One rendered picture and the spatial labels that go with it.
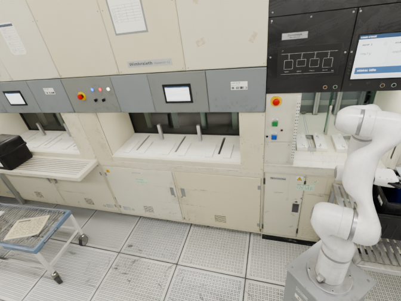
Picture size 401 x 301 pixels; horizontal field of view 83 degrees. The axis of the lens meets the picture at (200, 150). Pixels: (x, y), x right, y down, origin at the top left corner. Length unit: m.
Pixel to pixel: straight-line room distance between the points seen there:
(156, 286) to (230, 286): 0.61
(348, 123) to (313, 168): 0.81
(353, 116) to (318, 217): 0.40
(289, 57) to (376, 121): 0.61
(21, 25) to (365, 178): 2.19
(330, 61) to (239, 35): 0.50
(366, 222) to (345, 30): 0.90
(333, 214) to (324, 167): 0.78
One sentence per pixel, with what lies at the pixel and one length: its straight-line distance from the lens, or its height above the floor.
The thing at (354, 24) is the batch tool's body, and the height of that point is 1.73.
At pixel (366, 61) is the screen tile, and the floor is 1.56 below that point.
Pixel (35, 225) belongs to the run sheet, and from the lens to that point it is 2.55.
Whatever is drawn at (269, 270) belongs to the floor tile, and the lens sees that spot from 2.20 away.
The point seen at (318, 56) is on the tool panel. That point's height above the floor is 1.60.
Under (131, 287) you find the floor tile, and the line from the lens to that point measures 2.30.
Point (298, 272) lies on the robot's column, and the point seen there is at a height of 0.76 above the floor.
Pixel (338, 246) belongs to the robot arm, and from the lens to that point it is 1.14.
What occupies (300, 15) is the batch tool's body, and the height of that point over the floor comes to 1.80.
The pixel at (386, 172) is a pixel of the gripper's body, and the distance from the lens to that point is 1.48.
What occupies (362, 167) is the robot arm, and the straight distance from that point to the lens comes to 1.01.
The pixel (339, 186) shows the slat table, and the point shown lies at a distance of 1.82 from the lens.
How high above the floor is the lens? 1.91
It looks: 33 degrees down
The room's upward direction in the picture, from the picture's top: 8 degrees counter-clockwise
